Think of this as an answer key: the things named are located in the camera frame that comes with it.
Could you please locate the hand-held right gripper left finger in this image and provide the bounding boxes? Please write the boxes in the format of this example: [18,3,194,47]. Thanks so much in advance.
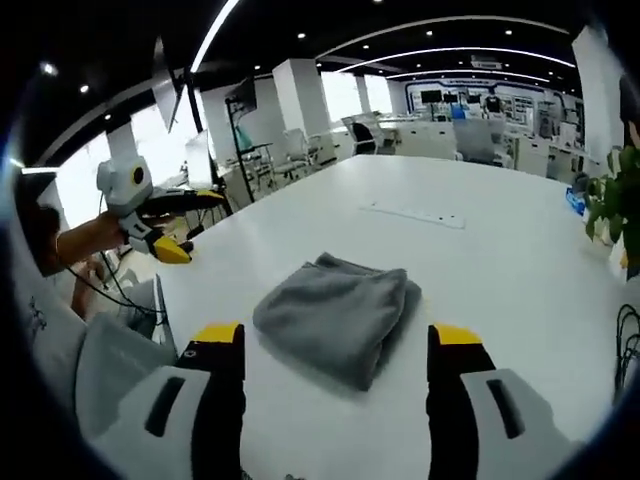
[88,322,247,480]

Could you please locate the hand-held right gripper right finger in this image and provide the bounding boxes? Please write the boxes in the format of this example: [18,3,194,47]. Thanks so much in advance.
[425,323,584,480]

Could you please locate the grey towel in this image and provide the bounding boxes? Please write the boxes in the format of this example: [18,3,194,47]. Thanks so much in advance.
[252,252,424,393]

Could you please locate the person's left hand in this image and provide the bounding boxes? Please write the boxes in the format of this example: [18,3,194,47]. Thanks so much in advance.
[58,211,129,262]

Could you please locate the black rack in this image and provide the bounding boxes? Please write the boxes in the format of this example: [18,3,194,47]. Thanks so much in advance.
[223,94,277,207]

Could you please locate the white office chair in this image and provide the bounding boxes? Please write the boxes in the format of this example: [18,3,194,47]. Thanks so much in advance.
[281,127,337,167]

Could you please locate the black office chair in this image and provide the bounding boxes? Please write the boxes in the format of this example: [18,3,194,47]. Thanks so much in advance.
[349,121,397,156]

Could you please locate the white table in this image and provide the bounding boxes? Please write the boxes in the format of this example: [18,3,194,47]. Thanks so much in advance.
[152,153,636,480]

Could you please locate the blue packet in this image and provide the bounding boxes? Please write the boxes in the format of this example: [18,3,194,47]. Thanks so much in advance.
[565,185,589,217]

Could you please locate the potted green plant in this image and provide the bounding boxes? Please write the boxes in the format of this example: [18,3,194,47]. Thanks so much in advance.
[583,143,640,282]

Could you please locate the grey office chair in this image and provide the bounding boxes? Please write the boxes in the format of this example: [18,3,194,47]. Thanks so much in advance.
[451,118,514,164]

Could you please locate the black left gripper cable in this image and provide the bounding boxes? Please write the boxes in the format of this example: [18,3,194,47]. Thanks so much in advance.
[65,249,169,315]

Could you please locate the black coiled cable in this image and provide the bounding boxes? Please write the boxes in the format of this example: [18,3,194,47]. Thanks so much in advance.
[613,302,640,402]

